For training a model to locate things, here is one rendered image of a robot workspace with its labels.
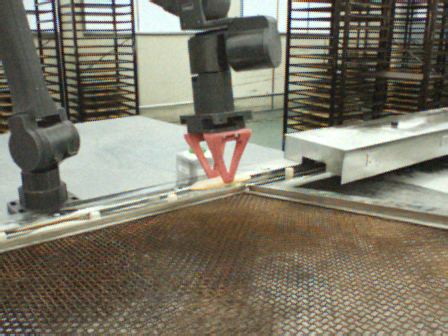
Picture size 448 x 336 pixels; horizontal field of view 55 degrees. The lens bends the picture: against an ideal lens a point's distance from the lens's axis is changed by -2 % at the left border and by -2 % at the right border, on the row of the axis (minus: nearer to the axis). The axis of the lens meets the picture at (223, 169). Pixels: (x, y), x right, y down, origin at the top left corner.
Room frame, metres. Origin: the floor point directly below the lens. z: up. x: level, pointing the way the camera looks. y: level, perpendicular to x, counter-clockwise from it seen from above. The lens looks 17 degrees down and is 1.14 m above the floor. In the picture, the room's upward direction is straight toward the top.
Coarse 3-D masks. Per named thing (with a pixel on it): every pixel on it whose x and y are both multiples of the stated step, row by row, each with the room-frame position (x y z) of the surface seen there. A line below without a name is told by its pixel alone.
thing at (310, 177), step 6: (306, 174) 0.87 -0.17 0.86; (312, 174) 0.87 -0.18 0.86; (318, 174) 0.88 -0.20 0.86; (324, 174) 0.89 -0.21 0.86; (330, 174) 0.90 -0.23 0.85; (282, 180) 0.83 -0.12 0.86; (288, 180) 0.83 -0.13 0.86; (294, 180) 0.84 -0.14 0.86; (300, 180) 0.85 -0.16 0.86; (306, 180) 0.86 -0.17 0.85; (312, 180) 0.87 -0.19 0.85; (264, 186) 0.80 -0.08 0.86; (270, 186) 0.80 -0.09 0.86; (288, 186) 0.83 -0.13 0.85; (294, 186) 0.84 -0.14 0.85
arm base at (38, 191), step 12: (24, 180) 0.76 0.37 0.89; (36, 180) 0.75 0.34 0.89; (48, 180) 0.76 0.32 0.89; (60, 180) 0.81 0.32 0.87; (24, 192) 0.75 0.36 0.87; (36, 192) 0.74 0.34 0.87; (48, 192) 0.75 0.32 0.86; (60, 192) 0.77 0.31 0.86; (12, 204) 0.78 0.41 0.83; (24, 204) 0.75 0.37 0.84; (36, 204) 0.74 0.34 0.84; (48, 204) 0.75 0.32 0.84; (60, 204) 0.77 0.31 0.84
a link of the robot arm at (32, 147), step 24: (0, 0) 0.77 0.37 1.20; (0, 24) 0.77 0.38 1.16; (24, 24) 0.79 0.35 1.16; (0, 48) 0.78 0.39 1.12; (24, 48) 0.77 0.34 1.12; (24, 72) 0.76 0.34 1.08; (24, 96) 0.75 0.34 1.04; (48, 96) 0.78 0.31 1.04; (24, 120) 0.73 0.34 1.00; (48, 120) 0.82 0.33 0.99; (24, 144) 0.73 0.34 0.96; (48, 144) 0.73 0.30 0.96; (24, 168) 0.73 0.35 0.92
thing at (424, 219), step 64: (256, 192) 0.67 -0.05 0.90; (0, 256) 0.46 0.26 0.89; (64, 256) 0.44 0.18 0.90; (192, 256) 0.40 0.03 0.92; (256, 256) 0.39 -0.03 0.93; (384, 256) 0.36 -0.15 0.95; (0, 320) 0.29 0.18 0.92; (256, 320) 0.26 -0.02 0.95; (320, 320) 0.25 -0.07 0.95; (384, 320) 0.25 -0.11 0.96
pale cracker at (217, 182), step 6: (240, 174) 0.63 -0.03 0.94; (204, 180) 0.60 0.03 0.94; (210, 180) 0.59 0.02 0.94; (216, 180) 0.60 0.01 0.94; (222, 180) 0.60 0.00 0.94; (234, 180) 0.60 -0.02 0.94; (240, 180) 0.61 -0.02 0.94; (246, 180) 0.62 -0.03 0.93; (192, 186) 0.59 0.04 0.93; (198, 186) 0.58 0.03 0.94; (204, 186) 0.58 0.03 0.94; (210, 186) 0.58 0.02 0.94; (216, 186) 0.58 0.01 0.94; (222, 186) 0.59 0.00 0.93
